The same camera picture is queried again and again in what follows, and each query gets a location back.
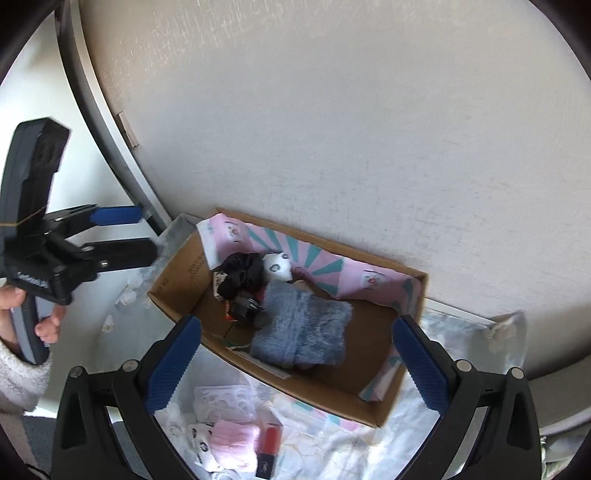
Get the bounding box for pink fluffy sock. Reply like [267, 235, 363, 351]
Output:
[211, 420, 260, 472]

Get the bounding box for black cosmetic jar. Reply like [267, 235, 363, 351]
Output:
[228, 295, 263, 327]

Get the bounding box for grey blue plush cloth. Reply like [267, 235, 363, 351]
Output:
[249, 281, 353, 369]

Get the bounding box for clear packaged face mask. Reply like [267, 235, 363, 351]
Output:
[193, 385, 256, 424]

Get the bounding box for red lipstick black cap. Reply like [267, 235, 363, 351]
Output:
[256, 424, 283, 479]

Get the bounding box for floral light blue pillow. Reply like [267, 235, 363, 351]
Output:
[94, 211, 530, 480]

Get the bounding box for cardboard box pink lining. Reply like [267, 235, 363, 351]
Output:
[149, 210, 429, 427]

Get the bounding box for person's left hand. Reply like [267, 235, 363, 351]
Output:
[0, 285, 68, 354]

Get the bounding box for black sock ball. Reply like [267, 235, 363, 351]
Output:
[217, 252, 266, 301]

